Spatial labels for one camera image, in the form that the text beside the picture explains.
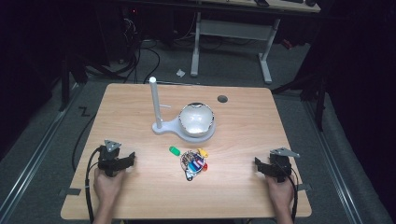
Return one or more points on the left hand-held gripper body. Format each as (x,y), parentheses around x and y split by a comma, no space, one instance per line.
(108,160)

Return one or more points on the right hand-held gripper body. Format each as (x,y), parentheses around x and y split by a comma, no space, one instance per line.
(281,166)

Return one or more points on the key bunch with coloured tags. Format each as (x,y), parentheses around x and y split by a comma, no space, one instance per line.
(193,163)

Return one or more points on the person's right hand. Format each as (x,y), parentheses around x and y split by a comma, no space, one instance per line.
(281,193)

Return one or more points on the person's left hand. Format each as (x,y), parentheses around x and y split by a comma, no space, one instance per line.
(107,186)

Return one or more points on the grey tape strip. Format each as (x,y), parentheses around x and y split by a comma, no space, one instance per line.
(305,187)
(71,191)

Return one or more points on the white stand with pole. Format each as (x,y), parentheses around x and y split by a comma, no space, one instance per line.
(158,124)

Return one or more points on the dark round table grommet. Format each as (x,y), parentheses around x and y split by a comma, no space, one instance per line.
(222,99)

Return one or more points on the silver metal bowl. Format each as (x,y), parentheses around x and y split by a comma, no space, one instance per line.
(196,119)

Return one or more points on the black metal stand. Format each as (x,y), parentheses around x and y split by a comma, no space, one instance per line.
(64,84)

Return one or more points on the white paper scrap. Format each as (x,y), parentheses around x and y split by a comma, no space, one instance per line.
(180,73)

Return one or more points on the small red object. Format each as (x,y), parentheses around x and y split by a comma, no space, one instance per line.
(287,44)

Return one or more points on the desk with white legs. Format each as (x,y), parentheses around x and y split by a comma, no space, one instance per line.
(232,29)

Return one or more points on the metal floor rail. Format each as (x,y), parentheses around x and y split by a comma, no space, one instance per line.
(34,149)
(334,161)

